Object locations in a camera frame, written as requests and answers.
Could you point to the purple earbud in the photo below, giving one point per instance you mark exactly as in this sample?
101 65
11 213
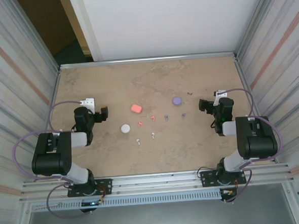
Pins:
183 115
166 117

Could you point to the white earbud charging case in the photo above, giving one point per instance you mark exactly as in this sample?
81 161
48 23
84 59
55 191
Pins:
125 128

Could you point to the purple earbud charging case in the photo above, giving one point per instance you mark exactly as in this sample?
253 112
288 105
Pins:
177 101

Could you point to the pink earbud charging case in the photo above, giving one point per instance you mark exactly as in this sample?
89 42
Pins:
136 108

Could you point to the pink earbud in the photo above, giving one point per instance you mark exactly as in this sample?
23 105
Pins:
140 123
153 118

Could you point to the white earbud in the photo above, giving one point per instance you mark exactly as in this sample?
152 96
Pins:
153 135
138 141

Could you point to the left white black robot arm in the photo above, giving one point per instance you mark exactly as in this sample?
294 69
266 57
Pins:
50 158

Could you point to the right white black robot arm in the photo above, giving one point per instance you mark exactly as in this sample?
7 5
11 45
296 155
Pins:
258 146

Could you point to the brown wooden door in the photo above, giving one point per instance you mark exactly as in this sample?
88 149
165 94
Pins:
47 21

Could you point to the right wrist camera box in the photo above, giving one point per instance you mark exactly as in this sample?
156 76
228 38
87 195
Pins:
218 97

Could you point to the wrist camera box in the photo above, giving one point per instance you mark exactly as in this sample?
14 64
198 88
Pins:
89 103
218 97

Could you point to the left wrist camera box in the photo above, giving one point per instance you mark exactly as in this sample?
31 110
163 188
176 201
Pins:
89 103

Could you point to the aluminium table side rail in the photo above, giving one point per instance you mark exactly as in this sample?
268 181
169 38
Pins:
55 92
244 80

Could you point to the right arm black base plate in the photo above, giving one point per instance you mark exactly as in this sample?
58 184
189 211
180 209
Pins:
206 177

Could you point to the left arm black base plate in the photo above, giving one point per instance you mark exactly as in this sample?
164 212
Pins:
106 185

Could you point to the thin aluminium table edge rail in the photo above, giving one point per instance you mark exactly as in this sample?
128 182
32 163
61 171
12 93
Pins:
149 60

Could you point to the white door frame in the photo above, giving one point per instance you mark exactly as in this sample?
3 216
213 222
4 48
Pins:
87 32

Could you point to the wide aluminium base rail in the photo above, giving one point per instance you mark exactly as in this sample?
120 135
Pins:
156 184

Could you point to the aluminium corner post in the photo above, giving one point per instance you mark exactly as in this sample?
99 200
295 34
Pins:
36 35
254 21

